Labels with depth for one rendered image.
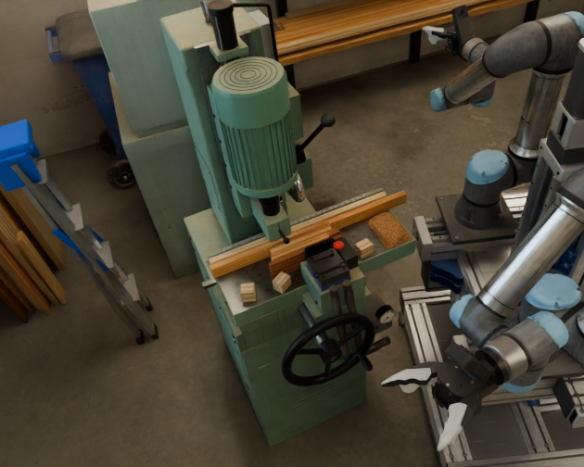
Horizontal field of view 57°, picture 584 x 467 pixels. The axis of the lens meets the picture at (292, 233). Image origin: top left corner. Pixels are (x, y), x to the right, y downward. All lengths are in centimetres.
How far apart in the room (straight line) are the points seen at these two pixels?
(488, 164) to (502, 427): 95
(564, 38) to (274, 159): 79
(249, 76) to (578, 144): 78
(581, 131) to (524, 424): 115
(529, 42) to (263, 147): 72
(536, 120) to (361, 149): 192
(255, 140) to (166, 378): 152
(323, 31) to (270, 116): 226
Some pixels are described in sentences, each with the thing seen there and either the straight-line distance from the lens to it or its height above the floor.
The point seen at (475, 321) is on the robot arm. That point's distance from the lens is 121.
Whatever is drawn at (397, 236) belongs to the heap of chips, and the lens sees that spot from 166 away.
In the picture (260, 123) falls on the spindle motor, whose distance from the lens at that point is 125.
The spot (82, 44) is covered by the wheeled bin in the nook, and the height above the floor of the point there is 95.
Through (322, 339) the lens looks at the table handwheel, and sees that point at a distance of 154.
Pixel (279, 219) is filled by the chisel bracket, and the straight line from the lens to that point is 152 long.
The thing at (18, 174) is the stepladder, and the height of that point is 107.
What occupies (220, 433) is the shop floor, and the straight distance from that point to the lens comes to 238.
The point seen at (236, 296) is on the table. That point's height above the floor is 90.
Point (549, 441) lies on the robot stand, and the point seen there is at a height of 23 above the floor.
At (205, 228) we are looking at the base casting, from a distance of 193.
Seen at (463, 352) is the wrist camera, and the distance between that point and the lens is 96.
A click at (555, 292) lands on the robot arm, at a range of 144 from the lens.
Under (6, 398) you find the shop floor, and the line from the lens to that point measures 284.
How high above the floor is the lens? 212
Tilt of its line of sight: 46 degrees down
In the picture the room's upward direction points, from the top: 8 degrees counter-clockwise
